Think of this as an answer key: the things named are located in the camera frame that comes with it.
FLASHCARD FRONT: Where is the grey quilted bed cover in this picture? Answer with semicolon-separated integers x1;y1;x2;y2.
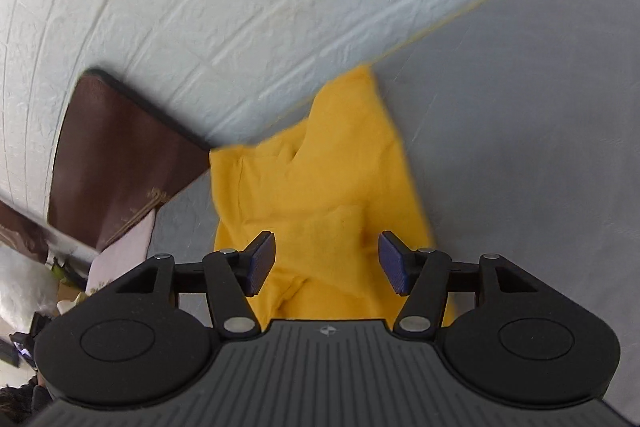
147;0;640;423

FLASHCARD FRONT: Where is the yellow cloth garment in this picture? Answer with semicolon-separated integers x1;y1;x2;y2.
209;65;435;326

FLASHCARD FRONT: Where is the pink blanket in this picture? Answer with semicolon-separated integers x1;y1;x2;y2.
86;210;156;295

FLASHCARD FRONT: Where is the dark brown headboard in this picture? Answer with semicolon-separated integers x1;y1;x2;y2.
0;67;214;264

